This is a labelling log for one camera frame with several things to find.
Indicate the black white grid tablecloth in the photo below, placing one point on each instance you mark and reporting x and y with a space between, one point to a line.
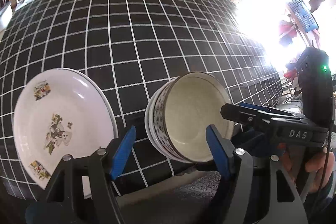
130 48

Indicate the right human hand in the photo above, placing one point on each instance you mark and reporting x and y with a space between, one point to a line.
315 164

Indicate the blue plastic basket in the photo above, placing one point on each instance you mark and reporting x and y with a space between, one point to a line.
303 14

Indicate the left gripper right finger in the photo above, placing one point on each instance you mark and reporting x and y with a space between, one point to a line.
236 167

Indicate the floral white plate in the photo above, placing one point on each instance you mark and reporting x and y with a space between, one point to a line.
60 111

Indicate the large white bowl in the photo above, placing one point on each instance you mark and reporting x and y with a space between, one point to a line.
149 125

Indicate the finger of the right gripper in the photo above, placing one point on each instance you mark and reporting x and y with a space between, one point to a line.
260 122
256 109

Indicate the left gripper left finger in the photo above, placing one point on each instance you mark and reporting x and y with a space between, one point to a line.
80 189

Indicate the small patterned ceramic bowl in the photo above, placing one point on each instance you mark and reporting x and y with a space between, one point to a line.
182 111

